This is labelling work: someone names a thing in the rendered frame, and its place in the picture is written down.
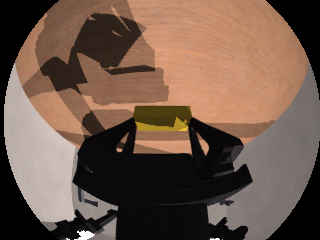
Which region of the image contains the yellow block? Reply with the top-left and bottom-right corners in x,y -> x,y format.
133,105 -> 192,131

